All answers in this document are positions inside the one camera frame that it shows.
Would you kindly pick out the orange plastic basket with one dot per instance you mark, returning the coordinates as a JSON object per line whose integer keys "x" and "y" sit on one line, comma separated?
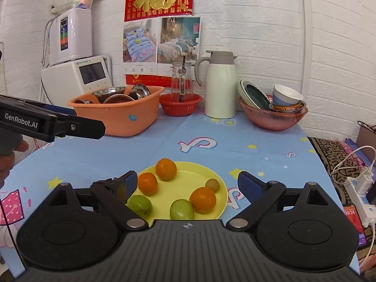
{"x": 121, "y": 119}

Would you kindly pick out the large orange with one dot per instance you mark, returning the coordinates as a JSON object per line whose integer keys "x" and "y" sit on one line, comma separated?
{"x": 203, "y": 199}

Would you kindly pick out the green white plate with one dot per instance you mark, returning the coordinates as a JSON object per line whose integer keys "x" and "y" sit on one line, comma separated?
{"x": 253, "y": 96}

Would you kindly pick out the red plastic basket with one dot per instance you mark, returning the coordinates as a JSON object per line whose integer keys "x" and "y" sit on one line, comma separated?
{"x": 179, "y": 109}

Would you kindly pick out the white power strip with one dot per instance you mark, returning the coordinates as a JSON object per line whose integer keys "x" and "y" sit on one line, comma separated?
{"x": 365, "y": 210}

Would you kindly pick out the pink glass bowl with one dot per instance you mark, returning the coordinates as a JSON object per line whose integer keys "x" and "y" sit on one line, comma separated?
{"x": 271, "y": 120}

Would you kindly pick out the white water purifier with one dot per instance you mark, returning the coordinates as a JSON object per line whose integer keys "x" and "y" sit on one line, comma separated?
{"x": 70, "y": 36}

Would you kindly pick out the white thermos jug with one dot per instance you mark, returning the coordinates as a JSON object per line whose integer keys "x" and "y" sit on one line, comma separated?
{"x": 221, "y": 84}

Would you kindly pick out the small orange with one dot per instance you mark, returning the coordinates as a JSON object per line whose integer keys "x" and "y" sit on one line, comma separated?
{"x": 166, "y": 169}
{"x": 147, "y": 183}

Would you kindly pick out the cardboard box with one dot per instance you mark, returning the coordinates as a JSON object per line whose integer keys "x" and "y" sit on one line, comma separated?
{"x": 366, "y": 135}

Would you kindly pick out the person left hand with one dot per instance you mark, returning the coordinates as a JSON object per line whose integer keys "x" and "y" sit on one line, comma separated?
{"x": 7, "y": 162}

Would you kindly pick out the brown kiwi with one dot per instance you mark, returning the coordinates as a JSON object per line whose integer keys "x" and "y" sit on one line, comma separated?
{"x": 213, "y": 184}

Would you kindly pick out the white countertop appliance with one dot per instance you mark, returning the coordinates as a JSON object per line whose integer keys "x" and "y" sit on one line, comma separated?
{"x": 67, "y": 81}

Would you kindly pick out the glass pitcher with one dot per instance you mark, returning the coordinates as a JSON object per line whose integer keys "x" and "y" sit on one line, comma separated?
{"x": 181, "y": 83}

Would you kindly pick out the blue patterned tablecloth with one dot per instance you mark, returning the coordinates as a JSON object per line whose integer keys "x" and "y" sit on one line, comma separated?
{"x": 52, "y": 228}

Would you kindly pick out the red fu wall calendar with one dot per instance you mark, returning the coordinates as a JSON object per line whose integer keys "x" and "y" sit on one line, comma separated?
{"x": 157, "y": 35}

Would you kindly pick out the white blue ceramic bowl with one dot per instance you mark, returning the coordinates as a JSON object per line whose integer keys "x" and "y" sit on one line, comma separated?
{"x": 285, "y": 96}

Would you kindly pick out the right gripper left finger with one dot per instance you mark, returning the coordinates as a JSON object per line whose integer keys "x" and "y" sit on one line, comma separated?
{"x": 113, "y": 195}

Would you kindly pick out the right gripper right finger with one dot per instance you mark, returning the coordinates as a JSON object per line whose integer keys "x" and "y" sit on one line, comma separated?
{"x": 263, "y": 198}

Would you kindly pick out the yellow plastic plate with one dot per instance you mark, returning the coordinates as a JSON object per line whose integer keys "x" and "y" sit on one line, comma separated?
{"x": 189, "y": 177}

